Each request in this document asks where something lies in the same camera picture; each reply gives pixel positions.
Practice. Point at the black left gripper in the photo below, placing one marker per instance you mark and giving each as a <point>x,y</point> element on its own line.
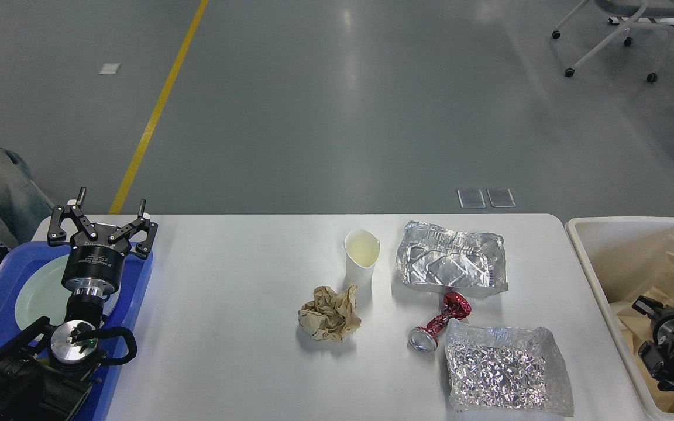
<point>92,266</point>

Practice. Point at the mint green plate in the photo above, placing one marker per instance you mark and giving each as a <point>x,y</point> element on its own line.
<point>43,295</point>

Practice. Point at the brown paper ball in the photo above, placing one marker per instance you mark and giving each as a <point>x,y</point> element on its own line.
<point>330,316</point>

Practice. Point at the aluminium foil sheet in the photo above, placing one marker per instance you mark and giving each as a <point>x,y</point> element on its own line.
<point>506,368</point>

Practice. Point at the brown paper bag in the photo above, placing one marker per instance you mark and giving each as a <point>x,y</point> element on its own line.
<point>635,327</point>

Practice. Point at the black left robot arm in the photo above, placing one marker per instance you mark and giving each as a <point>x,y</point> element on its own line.
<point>47,371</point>

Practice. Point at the blue plastic tray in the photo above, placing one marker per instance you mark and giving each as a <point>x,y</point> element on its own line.
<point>22,262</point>

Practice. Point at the white paper cup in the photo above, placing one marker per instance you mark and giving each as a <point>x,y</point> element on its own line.
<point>362,250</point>

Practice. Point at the crushed red can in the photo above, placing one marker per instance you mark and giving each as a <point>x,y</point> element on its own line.
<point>425,338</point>

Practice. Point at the aluminium foil tray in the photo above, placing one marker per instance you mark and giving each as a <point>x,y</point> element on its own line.
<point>433,258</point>

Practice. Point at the white plastic bin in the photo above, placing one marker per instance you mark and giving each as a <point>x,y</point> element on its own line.
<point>618,255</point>

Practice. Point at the white table foot bar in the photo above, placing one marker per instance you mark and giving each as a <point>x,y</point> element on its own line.
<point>616,20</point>

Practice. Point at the white office chair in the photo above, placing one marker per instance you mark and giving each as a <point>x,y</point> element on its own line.
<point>633,10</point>

